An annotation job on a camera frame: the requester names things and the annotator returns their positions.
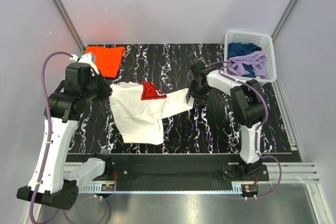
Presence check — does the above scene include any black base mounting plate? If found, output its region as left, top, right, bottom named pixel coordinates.
left=94, top=154, right=269, bottom=185

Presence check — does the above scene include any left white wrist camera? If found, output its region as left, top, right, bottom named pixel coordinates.
left=70, top=52, right=99, bottom=74

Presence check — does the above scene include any folded orange t shirt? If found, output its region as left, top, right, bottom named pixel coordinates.
left=86, top=46, right=125, bottom=78

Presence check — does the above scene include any dark blue t shirt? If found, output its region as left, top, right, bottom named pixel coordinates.
left=227, top=42, right=261, bottom=78

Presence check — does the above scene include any slotted cable duct rail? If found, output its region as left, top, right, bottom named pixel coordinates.
left=79, top=182, right=257, bottom=195

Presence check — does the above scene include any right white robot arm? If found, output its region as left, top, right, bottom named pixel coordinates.
left=186, top=62, right=268, bottom=180

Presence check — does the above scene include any lilac t shirt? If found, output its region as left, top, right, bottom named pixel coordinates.
left=227, top=51, right=267, bottom=79

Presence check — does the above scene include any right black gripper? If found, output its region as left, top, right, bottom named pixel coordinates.
left=185, top=80, right=211, bottom=108

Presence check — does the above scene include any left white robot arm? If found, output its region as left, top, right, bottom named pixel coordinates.
left=16, top=63, right=113, bottom=210

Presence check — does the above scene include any white plastic laundry basket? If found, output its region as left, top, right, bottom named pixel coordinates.
left=224, top=30, right=277, bottom=83

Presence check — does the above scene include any white t shirt red print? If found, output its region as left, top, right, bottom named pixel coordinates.
left=109, top=82, right=194, bottom=145

